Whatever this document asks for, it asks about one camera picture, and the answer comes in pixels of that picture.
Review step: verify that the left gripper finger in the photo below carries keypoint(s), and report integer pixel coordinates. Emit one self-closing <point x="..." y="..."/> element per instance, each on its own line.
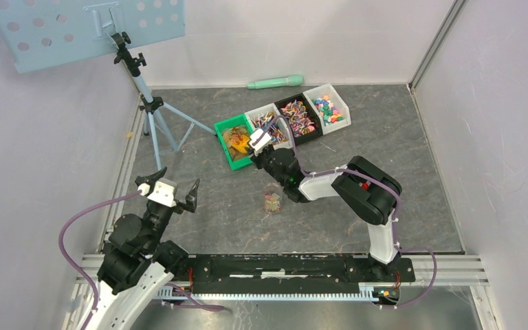
<point x="151" y="179"/>
<point x="191" y="197"/>

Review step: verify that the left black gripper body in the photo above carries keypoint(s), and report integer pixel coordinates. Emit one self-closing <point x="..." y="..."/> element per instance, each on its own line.
<point x="158" y="216"/>

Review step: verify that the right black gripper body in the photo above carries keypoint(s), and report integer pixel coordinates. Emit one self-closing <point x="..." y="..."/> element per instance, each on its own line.
<point x="264" y="161"/>

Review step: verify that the clear plastic jar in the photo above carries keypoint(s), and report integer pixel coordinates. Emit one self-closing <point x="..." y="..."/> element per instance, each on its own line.
<point x="272" y="198"/>

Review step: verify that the yellow plastic scoop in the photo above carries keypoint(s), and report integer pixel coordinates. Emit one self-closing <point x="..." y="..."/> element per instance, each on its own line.
<point x="240" y="143"/>

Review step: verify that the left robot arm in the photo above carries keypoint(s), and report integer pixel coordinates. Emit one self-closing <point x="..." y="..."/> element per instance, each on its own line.
<point x="137" y="262"/>

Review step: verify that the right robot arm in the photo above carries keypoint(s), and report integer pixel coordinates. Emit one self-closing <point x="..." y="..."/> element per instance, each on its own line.
<point x="372" y="194"/>

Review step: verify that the black lollipop bin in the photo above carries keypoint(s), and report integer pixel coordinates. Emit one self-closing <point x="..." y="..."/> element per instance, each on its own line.
<point x="302" y="119"/>

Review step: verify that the white lollipop bin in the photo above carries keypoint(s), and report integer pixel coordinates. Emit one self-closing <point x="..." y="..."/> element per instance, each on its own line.
<point x="260" y="117"/>

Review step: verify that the green candy bin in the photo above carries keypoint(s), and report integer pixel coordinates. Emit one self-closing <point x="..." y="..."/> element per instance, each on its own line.
<point x="234" y="135"/>

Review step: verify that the white candy bin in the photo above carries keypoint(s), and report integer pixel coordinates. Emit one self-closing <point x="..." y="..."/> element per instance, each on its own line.
<point x="333" y="112"/>

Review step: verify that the light blue music stand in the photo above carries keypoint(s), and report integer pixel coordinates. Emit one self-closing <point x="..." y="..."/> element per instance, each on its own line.
<point x="44" y="34"/>

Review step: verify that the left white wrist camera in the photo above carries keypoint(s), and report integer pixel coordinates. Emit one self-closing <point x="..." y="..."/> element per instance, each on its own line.
<point x="162" y="192"/>

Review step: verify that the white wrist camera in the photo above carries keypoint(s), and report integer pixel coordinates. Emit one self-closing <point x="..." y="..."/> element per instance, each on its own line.
<point x="259" y="140"/>
<point x="162" y="192"/>

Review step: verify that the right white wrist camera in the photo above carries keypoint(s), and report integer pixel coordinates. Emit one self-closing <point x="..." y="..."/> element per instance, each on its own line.
<point x="259" y="140"/>

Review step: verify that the mint green cylindrical handle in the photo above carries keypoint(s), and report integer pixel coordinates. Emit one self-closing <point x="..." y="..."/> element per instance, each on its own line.
<point x="288" y="81"/>

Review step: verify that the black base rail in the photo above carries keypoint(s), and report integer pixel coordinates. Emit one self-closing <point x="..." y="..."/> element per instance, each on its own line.
<point x="298" y="274"/>

